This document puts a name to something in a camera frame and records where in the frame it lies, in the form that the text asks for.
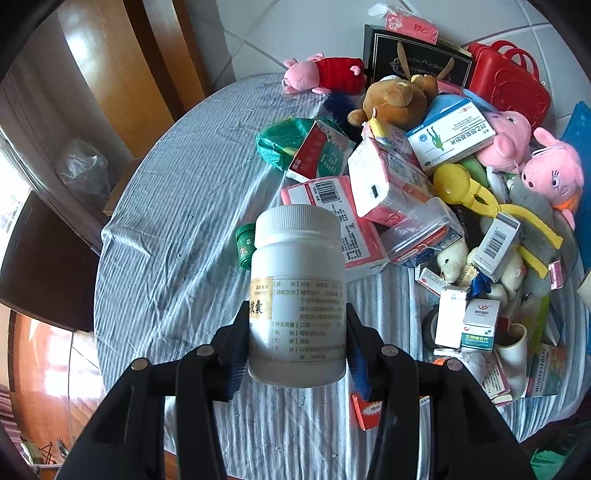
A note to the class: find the white duck plush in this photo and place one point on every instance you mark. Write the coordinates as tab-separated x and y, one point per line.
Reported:
452	261

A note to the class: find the pig plush in orange dress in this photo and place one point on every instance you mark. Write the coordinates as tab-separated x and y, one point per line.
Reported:
551	173

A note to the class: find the wooden door frame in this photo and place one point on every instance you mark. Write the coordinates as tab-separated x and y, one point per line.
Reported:
106	60

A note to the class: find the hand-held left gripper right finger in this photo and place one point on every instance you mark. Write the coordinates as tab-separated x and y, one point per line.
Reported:
358	364

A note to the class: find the pig plush in red dress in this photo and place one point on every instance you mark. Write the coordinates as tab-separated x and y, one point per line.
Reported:
332	74

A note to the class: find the red bear suitcase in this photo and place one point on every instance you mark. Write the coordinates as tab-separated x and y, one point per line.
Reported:
503	87

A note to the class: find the pink pig plush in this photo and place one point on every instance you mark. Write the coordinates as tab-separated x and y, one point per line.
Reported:
505	134

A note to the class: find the white curtain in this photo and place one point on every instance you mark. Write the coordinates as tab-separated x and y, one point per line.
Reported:
27	120

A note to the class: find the clear plastic container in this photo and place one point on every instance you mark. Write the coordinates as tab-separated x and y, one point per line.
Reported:
415	226

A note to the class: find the small green jar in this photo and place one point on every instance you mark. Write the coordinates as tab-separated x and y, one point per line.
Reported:
244	244

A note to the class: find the grey plush toy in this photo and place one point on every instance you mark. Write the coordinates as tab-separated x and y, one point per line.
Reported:
535	207

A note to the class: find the round table with cloth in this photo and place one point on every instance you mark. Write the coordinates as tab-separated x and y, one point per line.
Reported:
184	207

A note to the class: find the dark blue fuzzy cloth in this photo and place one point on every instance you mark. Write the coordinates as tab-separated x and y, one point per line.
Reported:
339	106

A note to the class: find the clear plastic bag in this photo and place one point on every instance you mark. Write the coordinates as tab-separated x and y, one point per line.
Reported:
83	166

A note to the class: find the dark wooden cabinet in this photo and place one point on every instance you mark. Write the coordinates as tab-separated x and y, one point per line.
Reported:
37	258

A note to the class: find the blue plastic crate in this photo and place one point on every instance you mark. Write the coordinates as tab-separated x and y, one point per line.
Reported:
579	127

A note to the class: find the white paper roll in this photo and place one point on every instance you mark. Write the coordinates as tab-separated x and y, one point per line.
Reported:
517	355

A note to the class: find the white medicine bottle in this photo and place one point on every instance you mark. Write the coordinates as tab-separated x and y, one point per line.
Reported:
295	258

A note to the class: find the black gift box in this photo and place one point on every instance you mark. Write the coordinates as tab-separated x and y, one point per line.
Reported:
383	55

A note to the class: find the brown bear plush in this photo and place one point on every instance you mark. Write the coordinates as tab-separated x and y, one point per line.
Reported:
392	97

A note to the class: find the pile of medicine boxes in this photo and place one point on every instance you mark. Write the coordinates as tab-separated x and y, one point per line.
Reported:
332	217

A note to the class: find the pink tissue pack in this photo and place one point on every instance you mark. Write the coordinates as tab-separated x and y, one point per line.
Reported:
411	26
450	87
388	180

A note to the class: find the yellow plastic clamp toy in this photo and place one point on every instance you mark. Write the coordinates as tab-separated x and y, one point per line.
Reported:
455	184

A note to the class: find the green foil bag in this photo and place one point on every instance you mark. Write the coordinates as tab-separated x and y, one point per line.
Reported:
277	143

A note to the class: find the black tape roll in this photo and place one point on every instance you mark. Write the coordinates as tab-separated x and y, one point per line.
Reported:
430	327

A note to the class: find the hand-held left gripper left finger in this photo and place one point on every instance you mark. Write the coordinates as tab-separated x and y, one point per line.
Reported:
235	364

